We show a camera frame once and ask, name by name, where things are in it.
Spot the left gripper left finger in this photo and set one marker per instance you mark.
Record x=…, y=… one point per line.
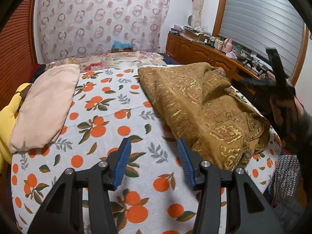
x=61, y=211

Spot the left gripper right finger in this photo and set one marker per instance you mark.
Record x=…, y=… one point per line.
x=247, y=209

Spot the brown gold patterned shirt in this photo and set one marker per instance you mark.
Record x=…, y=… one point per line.
x=199, y=104

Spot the right hand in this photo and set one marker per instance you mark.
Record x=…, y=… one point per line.
x=286, y=112

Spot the black patterned fabric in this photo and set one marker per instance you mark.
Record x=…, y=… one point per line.
x=285, y=180

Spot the pink tissue pack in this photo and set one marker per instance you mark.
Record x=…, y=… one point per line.
x=231, y=55

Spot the pink bottle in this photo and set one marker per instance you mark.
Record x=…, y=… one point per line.
x=227, y=46

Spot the grey window blind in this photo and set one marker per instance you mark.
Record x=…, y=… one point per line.
x=261, y=24

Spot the cardboard box with clutter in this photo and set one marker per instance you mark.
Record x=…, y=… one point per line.
x=194, y=35

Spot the pink folded garment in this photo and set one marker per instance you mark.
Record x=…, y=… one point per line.
x=45, y=108

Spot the wooden sideboard cabinet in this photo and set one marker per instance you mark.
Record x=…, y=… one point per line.
x=185, y=52

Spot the yellow plush toy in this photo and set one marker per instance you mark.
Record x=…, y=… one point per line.
x=8, y=119

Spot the orange print bed sheet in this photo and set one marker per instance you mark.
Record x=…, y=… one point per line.
x=148, y=150

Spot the beige side curtain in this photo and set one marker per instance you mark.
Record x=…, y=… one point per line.
x=197, y=6

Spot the floral quilt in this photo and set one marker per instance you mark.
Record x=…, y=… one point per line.
x=113, y=60

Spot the blue item on box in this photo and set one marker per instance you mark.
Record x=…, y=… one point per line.
x=121, y=47

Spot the wooden louvered wardrobe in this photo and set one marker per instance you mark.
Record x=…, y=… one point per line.
x=18, y=57

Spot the circle pattern lace curtain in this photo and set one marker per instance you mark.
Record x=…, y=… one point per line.
x=82, y=28

